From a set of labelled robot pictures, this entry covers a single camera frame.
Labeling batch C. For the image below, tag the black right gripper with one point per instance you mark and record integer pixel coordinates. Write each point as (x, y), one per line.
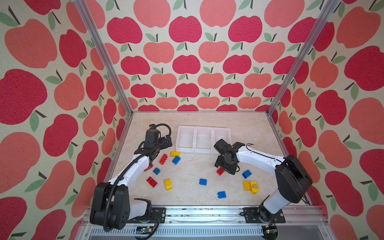
(230, 169)

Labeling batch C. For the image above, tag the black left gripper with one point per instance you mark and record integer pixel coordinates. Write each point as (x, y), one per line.
(165, 145)

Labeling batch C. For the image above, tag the red long brick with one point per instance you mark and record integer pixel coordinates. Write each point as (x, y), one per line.
(163, 159)

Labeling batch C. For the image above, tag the yellow square brick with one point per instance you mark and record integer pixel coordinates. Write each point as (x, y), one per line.
(247, 185)

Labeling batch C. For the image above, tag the yellow round printed brick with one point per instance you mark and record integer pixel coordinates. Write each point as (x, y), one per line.
(254, 187)

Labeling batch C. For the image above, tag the red brick under left arm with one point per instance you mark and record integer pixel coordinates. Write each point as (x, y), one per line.
(150, 166)

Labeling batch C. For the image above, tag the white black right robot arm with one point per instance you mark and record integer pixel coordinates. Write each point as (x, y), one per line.
(292, 178)

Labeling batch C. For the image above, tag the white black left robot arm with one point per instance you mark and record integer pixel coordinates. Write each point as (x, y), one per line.
(111, 207)

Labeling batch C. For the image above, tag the yellow curved brick upper left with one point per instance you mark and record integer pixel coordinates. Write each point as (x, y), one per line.
(175, 154)

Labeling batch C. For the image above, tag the yellow curved brick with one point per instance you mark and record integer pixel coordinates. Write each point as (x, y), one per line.
(175, 154)
(168, 184)

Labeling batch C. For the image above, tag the small blue brick left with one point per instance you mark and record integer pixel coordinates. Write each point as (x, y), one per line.
(156, 171)

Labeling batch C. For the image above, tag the yellow curved brick lower left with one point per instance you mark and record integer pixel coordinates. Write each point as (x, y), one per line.
(168, 184)

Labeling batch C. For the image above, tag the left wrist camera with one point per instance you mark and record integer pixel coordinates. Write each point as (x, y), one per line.
(152, 134)

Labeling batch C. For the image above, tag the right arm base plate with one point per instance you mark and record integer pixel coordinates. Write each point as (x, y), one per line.
(256, 216)

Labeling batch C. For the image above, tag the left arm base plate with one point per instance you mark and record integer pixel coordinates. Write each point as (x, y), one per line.
(153, 214)

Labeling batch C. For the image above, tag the aluminium front rail frame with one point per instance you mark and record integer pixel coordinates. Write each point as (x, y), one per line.
(235, 223)

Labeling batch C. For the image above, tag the left aluminium corner post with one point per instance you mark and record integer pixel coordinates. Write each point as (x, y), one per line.
(90, 24)

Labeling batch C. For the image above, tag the aluminium corner post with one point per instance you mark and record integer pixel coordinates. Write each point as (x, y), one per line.
(319, 24)
(90, 24)

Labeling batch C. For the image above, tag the right aluminium corner post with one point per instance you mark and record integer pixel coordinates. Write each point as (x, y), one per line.
(319, 24)

